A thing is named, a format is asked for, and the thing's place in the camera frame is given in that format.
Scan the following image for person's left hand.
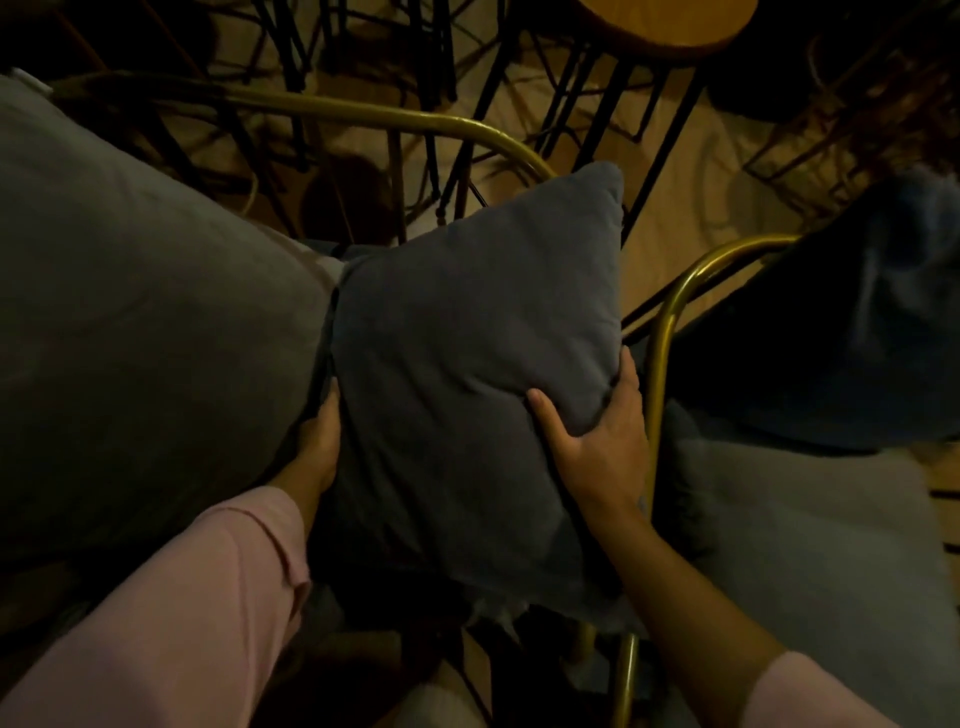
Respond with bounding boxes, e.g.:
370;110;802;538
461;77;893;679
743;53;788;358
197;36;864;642
288;378;343;495

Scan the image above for person's right hand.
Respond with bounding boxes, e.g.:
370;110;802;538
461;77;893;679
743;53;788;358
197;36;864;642
525;345;652;528

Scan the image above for blue-grey square cushion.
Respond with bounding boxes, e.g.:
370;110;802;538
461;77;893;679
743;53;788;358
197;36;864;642
309;160;648;635

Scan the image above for person's left forearm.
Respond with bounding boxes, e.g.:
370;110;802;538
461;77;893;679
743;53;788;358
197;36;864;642
0;468;318;728

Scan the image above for person's right forearm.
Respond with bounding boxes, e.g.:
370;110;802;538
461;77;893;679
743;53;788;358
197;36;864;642
588;510;901;728

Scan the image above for large grey cushion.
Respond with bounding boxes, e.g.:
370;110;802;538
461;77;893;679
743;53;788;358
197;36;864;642
0;73;345;565

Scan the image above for light grey seat cushion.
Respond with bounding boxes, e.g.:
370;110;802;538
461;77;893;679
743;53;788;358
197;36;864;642
651;401;960;728

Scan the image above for dark blue velvet cushion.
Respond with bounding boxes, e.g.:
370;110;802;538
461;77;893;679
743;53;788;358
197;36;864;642
666;166;960;453

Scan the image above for black metal furniture legs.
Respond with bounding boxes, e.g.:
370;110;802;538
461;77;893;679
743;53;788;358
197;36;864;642
247;0;460;204

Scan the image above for round wooden stool black legs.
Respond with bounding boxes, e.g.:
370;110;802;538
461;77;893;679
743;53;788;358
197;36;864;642
435;0;760;249

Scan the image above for gold metal chair frame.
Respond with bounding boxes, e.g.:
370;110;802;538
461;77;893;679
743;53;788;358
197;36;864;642
609;233;802;728
51;71;560;249

